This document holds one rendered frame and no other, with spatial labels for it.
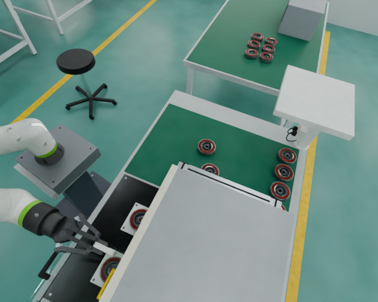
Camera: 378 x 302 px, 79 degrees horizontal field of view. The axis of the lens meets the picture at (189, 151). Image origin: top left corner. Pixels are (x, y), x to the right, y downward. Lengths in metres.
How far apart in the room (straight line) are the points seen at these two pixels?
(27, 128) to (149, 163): 0.62
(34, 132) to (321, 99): 1.36
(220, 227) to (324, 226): 1.82
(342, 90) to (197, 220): 1.04
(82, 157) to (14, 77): 2.29
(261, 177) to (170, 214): 0.87
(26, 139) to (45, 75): 2.20
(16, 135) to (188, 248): 0.95
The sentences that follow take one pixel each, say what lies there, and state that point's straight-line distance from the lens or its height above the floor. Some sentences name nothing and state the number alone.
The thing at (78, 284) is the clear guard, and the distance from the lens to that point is 0.93.
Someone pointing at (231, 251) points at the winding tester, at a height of 1.32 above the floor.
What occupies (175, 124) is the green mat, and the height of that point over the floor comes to 0.75.
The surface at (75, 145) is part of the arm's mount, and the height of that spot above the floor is 0.83.
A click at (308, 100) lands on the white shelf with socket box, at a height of 1.20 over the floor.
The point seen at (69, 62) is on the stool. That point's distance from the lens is 2.51.
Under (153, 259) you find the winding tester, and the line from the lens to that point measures 0.64.
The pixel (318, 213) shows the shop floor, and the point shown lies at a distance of 2.43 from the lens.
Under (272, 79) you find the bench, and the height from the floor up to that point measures 0.75.
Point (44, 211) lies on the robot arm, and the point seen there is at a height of 1.22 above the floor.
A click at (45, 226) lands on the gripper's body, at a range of 0.85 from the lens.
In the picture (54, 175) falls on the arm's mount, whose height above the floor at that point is 0.83.
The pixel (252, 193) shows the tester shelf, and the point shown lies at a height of 1.11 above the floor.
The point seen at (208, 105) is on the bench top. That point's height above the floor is 0.75.
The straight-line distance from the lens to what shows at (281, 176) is 1.45.
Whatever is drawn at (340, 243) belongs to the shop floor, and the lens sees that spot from 2.44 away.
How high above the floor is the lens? 1.95
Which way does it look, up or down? 57 degrees down
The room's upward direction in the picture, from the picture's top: 7 degrees clockwise
